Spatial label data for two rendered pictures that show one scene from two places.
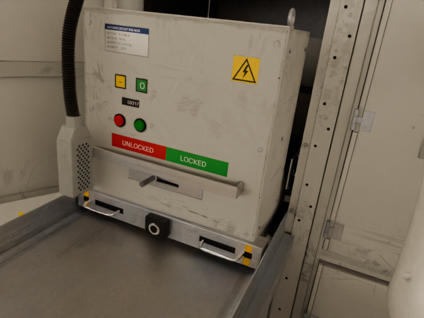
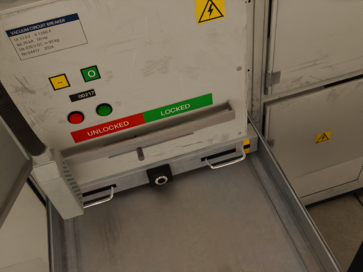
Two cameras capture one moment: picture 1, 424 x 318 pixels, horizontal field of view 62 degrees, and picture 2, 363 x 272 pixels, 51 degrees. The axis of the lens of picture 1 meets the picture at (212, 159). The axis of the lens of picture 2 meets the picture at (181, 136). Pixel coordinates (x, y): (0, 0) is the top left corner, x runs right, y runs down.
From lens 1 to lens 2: 0.50 m
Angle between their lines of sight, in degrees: 36
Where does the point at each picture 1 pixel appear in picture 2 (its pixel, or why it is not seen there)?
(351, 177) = (279, 33)
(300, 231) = not seen: hidden behind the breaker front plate
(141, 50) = (75, 40)
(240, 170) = (223, 93)
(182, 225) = (182, 160)
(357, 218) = (289, 60)
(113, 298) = (197, 253)
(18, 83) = not seen: outside the picture
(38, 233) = (66, 261)
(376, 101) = not seen: outside the picture
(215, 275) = (233, 177)
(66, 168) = (65, 198)
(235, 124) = (210, 60)
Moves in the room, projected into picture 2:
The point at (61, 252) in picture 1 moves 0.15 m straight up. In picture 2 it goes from (109, 258) to (90, 226)
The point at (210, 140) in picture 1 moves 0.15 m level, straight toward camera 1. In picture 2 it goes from (188, 84) to (237, 120)
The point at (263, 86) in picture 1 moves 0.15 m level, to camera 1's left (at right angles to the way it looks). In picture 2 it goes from (232, 15) to (168, 51)
